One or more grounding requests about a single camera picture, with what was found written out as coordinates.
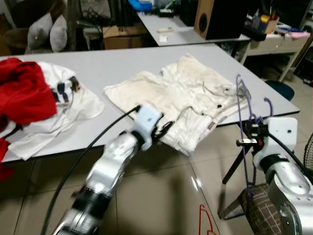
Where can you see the black box device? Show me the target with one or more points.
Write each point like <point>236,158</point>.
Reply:
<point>254,34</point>

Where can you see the blue plastic item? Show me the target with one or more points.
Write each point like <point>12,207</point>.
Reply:
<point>142,5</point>

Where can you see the dark brown wicker chair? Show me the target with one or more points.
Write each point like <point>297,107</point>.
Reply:
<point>29,10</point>

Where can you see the plain red garment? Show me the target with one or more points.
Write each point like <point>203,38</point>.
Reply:
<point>24,93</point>

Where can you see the brown cardboard box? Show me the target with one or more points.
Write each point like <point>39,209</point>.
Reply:
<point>122,36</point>

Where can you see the white table with devices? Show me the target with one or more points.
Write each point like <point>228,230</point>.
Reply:
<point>181,34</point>

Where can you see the large white table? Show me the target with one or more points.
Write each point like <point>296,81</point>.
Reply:
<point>122,63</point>

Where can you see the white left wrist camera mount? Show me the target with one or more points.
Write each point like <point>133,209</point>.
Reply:
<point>146,117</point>

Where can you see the grey cushion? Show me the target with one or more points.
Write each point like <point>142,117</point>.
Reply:
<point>59,33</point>
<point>39,32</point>

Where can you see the black plastic crate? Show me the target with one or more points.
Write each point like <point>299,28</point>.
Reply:
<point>305,63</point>

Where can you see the pink cloth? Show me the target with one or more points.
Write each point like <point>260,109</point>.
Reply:
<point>298,35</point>

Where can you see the white t-shirt with print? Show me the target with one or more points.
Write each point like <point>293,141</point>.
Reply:
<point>83,105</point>

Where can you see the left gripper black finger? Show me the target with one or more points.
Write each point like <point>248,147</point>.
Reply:
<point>163,138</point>
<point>167,126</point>

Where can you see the small white paper slip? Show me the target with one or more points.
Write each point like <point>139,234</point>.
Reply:
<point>162,39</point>

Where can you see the purple plastic hanger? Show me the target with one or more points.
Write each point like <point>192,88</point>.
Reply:
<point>238,90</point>

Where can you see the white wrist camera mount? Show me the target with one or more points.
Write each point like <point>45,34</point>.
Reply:
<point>146,117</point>
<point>282,132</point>

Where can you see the white remote control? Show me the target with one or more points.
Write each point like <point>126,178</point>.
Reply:
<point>165,30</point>

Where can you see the brown plaid fabric stool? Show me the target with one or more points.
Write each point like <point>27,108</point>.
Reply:
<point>261,210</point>

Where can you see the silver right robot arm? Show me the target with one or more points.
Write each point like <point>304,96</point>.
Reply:
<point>291,191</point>

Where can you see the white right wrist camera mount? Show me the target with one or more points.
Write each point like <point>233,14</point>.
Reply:
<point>282,132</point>

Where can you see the blue round stool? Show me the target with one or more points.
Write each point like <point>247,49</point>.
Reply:
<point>281,90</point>

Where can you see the red plastic hanger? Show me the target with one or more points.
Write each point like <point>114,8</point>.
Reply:
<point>201,218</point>

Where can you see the black floor fan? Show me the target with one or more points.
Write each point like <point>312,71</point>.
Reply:
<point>309,152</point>

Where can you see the white desk with drawers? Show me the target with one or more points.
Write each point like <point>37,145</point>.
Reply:
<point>266,46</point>

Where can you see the pen holder with yellow item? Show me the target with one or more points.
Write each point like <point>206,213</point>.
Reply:
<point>266,22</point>

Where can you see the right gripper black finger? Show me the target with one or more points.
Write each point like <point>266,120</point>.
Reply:
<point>247,142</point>
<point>248,127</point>

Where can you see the wooden speaker with black cone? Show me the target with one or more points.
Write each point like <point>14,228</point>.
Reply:
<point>204,22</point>

